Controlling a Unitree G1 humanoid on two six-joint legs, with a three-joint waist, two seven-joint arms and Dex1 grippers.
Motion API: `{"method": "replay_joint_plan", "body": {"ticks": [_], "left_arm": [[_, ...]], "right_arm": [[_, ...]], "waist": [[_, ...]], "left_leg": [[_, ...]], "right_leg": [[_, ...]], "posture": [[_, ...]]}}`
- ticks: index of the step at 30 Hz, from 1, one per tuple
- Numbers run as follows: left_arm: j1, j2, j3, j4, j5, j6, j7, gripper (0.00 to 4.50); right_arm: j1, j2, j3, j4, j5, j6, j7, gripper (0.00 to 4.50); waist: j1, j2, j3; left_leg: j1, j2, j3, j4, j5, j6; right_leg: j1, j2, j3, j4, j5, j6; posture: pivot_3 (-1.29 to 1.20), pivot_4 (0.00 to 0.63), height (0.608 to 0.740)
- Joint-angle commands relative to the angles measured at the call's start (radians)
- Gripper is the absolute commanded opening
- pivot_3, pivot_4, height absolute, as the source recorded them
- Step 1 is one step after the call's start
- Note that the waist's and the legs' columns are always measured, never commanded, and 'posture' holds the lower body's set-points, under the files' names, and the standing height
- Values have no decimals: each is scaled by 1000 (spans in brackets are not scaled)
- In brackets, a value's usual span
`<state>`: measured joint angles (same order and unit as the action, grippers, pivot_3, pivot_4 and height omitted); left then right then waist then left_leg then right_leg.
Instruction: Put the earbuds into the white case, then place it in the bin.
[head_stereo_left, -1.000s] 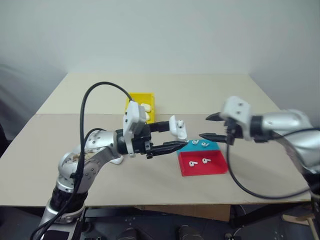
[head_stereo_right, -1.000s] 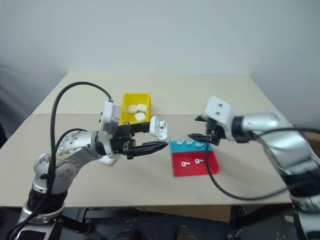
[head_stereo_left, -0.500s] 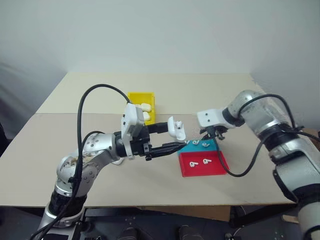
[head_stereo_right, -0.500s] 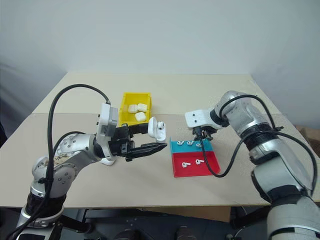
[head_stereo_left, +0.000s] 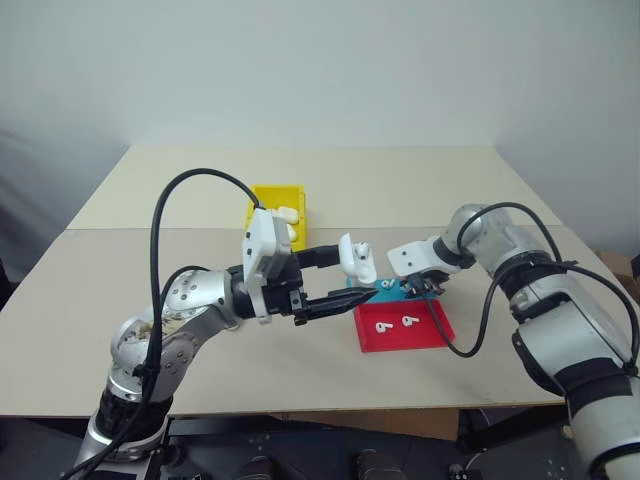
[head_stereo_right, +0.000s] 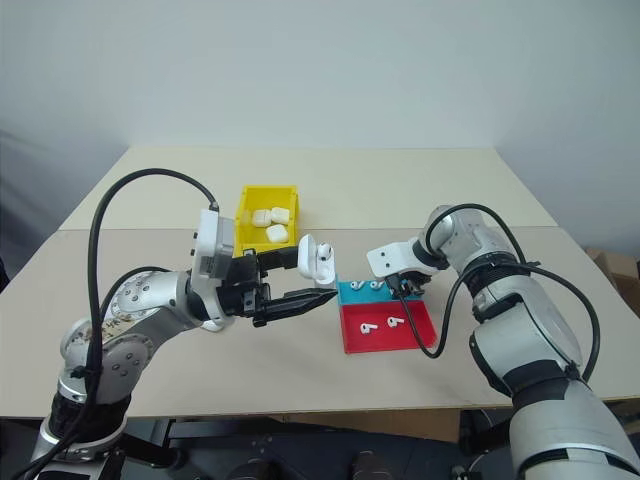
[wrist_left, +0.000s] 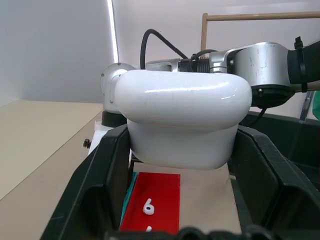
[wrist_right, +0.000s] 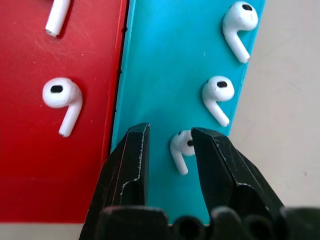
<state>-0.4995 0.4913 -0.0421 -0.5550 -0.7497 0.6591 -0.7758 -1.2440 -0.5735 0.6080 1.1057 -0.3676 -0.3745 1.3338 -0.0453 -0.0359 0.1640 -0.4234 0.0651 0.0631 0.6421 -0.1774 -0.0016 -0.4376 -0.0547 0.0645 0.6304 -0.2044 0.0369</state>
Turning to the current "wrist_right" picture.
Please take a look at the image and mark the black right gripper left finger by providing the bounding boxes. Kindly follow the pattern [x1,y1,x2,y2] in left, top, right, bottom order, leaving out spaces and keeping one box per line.
[78,122,151,240]

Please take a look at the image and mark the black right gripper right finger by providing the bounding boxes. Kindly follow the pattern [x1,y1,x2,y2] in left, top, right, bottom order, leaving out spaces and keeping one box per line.
[191,127,286,224]

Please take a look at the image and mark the white earbud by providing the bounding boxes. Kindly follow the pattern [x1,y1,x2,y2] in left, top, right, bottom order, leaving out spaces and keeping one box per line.
[169,129,196,176]
[41,76,84,138]
[201,75,236,127]
[222,0,259,64]

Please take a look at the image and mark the red plastic tray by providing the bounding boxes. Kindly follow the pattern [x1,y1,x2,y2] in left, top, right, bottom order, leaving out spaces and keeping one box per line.
[0,0,130,224]

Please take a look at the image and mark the cyan plastic tray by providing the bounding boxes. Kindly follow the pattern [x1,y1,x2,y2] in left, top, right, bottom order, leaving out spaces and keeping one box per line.
[109,0,266,225]

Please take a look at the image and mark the white earbud stem top left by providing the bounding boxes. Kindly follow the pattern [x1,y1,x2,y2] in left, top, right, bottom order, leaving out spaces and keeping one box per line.
[44,0,71,38]

